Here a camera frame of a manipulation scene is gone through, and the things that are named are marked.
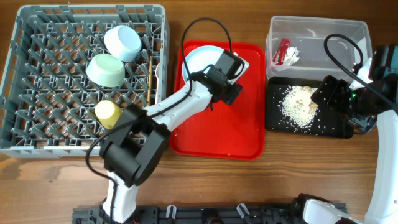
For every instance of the food scraps rice pile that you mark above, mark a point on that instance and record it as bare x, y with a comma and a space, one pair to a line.
299, 106

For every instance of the light blue bowl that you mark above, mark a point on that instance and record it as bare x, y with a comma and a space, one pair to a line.
123, 43

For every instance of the large white round plate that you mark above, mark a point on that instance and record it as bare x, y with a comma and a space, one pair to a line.
203, 56

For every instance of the yellow plastic cup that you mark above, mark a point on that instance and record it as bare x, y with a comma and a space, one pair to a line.
107, 113

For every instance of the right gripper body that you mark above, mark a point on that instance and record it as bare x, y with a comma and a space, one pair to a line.
342, 99

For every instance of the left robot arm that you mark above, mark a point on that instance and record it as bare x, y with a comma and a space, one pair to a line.
133, 148

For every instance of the white plastic fork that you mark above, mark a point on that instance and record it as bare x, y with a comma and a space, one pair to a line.
158, 91

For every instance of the grey plastic dishwasher rack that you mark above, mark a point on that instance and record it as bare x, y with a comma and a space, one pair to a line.
47, 100

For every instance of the red snack wrapper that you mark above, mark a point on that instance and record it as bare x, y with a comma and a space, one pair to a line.
281, 52

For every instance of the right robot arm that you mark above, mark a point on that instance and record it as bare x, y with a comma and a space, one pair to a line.
379, 99

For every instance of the red plastic serving tray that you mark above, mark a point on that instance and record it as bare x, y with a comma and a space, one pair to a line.
229, 131

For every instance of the wooden chopstick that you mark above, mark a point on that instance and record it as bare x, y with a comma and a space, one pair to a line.
149, 82

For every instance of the crumpled white tissue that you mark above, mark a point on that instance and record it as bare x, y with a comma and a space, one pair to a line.
291, 56

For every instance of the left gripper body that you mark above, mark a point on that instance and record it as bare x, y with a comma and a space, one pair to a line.
233, 91

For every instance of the black rectangular tray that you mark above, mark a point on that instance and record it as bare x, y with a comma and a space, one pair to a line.
326, 122

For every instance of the clear plastic waste bin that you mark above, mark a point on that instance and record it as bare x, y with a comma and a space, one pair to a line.
307, 35

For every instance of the green ceramic bowl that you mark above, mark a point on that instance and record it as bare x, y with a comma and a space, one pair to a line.
106, 70

